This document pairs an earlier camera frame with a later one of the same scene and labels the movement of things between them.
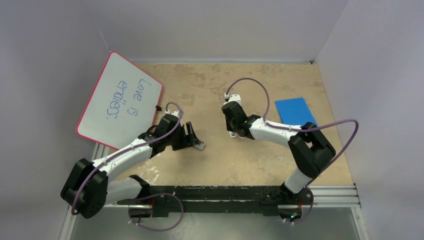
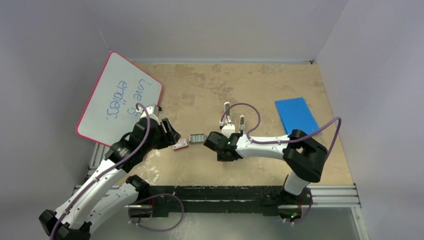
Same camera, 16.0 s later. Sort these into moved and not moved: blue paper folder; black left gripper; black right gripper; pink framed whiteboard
Moved: black right gripper; black left gripper
Not moved: pink framed whiteboard; blue paper folder
